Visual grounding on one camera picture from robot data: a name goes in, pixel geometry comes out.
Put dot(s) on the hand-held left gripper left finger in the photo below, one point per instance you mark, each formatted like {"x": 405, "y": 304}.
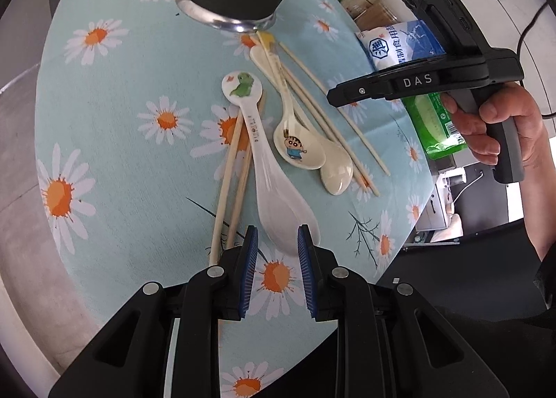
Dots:
{"x": 247, "y": 272}

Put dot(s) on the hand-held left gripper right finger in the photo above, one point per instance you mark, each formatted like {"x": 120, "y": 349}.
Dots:
{"x": 305, "y": 272}

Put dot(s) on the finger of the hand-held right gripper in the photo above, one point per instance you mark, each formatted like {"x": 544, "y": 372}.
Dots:
{"x": 356, "y": 90}

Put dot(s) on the wooden chopstick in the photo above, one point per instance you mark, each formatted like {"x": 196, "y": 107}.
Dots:
{"x": 369, "y": 150}
{"x": 330, "y": 134}
{"x": 226, "y": 189}
{"x": 367, "y": 180}
{"x": 238, "y": 202}

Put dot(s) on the cartoon boy print spoon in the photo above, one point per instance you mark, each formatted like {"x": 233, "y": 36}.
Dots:
{"x": 299, "y": 150}

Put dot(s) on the white dinosaur print spoon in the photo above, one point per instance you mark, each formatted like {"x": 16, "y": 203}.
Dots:
{"x": 269, "y": 189}

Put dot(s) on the plain cream spoon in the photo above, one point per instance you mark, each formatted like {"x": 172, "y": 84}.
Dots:
{"x": 336, "y": 175}

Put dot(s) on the person's right forearm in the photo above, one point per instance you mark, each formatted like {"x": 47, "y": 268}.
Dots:
{"x": 543, "y": 207}

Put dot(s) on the person's right hand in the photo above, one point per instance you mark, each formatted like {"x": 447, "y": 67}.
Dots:
{"x": 532, "y": 115}

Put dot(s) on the white and blue salt bag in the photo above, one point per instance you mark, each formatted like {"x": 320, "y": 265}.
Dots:
{"x": 391, "y": 46}

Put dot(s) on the brown spice jar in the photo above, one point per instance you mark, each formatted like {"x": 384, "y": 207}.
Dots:
{"x": 375, "y": 15}

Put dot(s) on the green plastic bag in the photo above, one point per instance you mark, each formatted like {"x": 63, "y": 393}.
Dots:
{"x": 434, "y": 128}

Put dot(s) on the daisy print tablecloth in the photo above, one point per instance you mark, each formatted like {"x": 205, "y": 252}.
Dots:
{"x": 130, "y": 163}

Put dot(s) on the person's black clothing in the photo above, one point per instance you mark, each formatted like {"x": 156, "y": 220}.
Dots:
{"x": 478, "y": 276}

